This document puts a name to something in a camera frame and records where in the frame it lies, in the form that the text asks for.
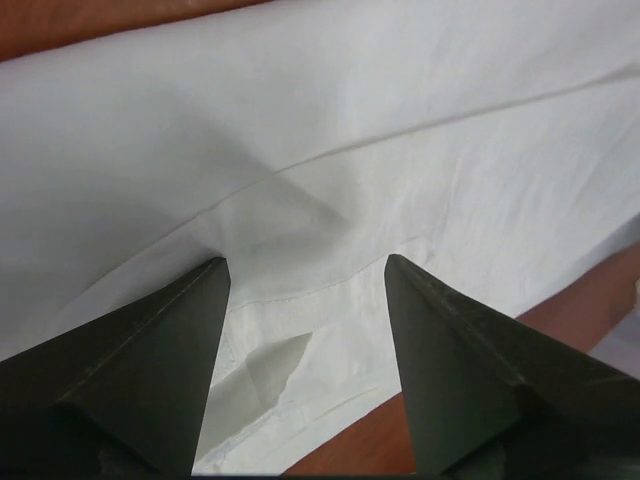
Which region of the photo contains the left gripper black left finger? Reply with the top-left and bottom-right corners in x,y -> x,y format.
1,258 -> 231,475

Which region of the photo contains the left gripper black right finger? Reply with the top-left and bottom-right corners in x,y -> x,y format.
384,254 -> 639,475

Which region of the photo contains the white long sleeve shirt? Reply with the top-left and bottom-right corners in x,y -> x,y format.
1,1 -> 639,473

